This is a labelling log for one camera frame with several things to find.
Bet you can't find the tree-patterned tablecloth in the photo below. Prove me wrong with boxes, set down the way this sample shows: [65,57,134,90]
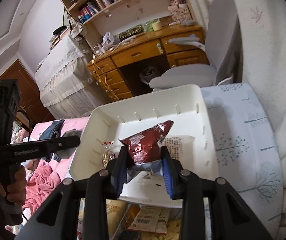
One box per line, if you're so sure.
[202,83,283,238]

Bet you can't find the beige cracker packet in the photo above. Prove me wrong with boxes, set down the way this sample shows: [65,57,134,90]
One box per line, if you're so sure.
[162,135,195,160]

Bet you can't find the white plastic storage bin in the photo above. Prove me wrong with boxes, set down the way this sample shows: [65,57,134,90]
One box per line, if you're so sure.
[69,85,219,208]

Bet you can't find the LiPO biscuit packet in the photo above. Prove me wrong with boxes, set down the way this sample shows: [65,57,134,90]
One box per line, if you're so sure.
[128,206,171,235]

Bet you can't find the wooden desk with drawers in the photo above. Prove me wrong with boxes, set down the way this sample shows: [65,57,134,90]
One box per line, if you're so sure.
[87,25,208,101]

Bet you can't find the wooden door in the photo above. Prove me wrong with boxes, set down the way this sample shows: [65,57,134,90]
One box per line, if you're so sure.
[0,60,55,124]

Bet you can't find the pink bed blanket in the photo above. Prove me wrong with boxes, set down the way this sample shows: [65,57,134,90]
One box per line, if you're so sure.
[5,115,91,233]

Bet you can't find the person's left hand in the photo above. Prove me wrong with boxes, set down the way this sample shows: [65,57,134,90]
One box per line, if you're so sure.
[0,166,27,206]

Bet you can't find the wooden bookshelf with books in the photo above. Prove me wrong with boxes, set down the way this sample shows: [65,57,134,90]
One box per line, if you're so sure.
[47,0,196,48]

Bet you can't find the dark red foil packet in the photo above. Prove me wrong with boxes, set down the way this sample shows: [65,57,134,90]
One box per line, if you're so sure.
[120,120,174,165]

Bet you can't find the clear pack pale pastry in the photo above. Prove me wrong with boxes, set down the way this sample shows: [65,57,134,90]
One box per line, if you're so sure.
[127,219,181,239]

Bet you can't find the cream mug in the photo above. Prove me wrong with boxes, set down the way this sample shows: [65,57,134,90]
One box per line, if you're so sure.
[151,21,163,31]

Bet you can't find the clear bag of nuts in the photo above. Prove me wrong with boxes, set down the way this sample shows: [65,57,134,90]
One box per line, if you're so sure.
[102,141,115,168]

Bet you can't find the navy folded garment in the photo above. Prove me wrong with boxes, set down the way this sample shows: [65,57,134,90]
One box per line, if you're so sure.
[39,119,65,163]

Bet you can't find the large yellow noodle pack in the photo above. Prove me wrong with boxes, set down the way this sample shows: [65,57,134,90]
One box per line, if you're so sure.
[77,198,127,239]

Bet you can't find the crumpled pink towel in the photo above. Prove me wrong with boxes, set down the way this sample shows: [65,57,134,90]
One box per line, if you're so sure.
[23,159,61,215]

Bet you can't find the grey office chair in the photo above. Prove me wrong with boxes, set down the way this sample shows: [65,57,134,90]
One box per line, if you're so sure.
[149,0,241,93]

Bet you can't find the dark printed desk box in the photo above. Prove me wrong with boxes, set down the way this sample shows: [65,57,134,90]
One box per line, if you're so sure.
[119,24,144,41]

